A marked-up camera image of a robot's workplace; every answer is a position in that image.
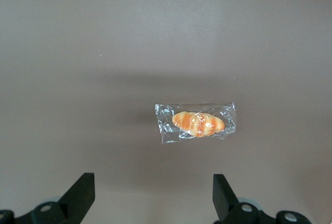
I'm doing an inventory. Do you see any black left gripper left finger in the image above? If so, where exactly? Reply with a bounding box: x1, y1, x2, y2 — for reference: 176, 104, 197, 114
0, 172, 96, 224

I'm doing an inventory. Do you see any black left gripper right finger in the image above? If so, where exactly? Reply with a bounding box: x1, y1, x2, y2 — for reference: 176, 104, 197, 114
212, 173, 312, 224

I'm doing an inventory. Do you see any bread roll in clear wrapper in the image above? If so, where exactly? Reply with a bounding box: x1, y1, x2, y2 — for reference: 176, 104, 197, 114
155, 101, 237, 145

